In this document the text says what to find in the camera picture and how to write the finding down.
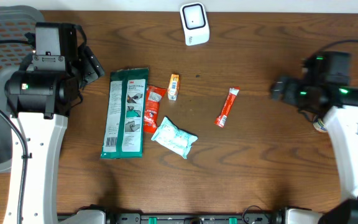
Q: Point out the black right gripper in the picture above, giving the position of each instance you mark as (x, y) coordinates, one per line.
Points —
(291, 83)

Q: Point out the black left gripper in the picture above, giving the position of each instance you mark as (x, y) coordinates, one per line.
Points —
(91, 68)

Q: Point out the green lid white jar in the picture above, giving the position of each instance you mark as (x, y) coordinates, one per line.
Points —
(319, 125)

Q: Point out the red stick sachet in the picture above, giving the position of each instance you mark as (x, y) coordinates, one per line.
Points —
(221, 119)

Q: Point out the red snack bag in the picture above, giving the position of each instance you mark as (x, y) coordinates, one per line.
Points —
(154, 95)

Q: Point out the green 3M wipes pack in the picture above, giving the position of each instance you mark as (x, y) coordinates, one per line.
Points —
(123, 137)

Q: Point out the small orange white box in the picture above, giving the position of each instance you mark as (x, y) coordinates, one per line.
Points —
(173, 87)

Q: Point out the light teal tissue pack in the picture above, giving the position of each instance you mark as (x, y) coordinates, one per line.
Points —
(173, 138)

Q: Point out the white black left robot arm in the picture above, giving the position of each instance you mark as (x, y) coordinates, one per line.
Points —
(41, 94)

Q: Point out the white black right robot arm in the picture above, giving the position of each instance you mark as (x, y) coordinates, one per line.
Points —
(340, 118)

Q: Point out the white barcode scanner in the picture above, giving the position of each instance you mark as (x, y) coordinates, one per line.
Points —
(195, 23)

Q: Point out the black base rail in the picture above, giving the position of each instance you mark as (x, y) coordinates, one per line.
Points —
(136, 218)

